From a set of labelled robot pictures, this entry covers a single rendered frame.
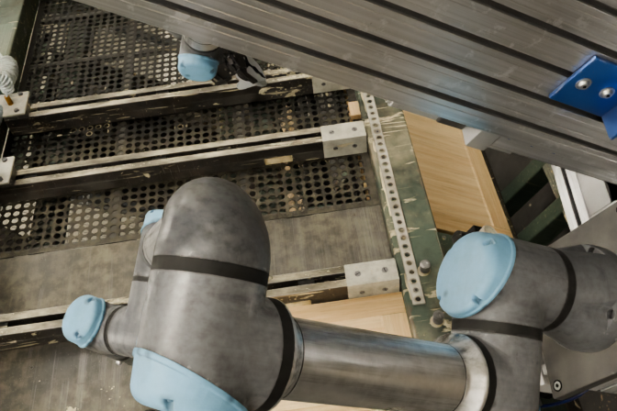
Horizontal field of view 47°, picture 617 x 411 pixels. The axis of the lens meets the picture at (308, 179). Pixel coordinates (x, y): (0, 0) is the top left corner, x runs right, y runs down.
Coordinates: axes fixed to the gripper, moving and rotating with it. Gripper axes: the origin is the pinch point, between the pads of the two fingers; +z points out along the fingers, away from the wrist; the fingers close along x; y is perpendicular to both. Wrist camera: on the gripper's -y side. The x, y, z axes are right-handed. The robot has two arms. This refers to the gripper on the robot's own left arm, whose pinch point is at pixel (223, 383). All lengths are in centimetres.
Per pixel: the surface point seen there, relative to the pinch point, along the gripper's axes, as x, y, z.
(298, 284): -24.1, 20.2, 29.6
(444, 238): -53, 3, 48
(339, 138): -66, 43, 40
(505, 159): -115, 50, 141
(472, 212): -77, 28, 98
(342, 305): -25.3, 11.8, 37.5
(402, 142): -74, 30, 49
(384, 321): -27.1, 1.7, 41.1
